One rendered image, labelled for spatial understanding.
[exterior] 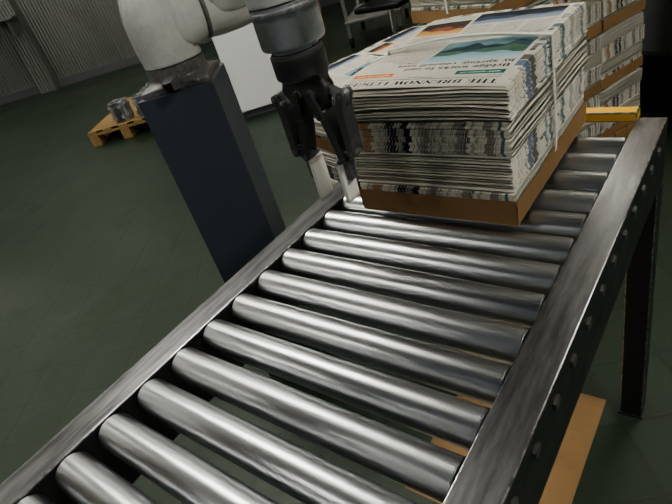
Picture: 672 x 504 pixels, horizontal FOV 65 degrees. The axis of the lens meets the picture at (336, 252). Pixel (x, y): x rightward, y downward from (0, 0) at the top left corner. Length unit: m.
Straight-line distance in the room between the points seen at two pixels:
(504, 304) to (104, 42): 9.45
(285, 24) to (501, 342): 0.47
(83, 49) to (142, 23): 8.65
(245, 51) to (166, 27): 3.13
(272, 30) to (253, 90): 3.88
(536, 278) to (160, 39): 1.03
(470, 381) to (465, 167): 0.34
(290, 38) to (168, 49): 0.74
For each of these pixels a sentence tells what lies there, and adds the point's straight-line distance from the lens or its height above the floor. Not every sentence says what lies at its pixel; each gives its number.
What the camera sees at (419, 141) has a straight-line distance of 0.84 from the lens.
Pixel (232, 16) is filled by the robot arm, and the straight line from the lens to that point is 1.47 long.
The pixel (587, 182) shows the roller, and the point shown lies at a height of 0.79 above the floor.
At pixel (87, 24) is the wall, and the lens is 9.95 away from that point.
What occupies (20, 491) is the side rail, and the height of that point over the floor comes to 0.80.
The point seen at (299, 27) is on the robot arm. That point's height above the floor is 1.16.
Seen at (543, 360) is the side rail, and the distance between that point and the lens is 0.64.
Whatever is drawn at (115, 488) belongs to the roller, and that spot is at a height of 0.80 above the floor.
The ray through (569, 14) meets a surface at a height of 1.03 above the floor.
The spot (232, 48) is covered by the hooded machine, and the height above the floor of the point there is 0.57.
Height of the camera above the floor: 1.27
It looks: 32 degrees down
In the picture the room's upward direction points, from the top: 18 degrees counter-clockwise
